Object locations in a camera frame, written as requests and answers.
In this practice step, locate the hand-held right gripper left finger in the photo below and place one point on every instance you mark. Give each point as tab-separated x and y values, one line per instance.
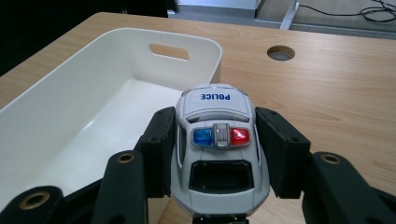
158	149

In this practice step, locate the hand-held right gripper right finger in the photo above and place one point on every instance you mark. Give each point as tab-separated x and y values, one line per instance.
281	152

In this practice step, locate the white toy police car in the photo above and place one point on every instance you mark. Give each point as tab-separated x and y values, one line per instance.
219	149

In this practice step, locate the white plastic bin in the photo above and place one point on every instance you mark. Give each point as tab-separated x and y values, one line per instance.
77	124

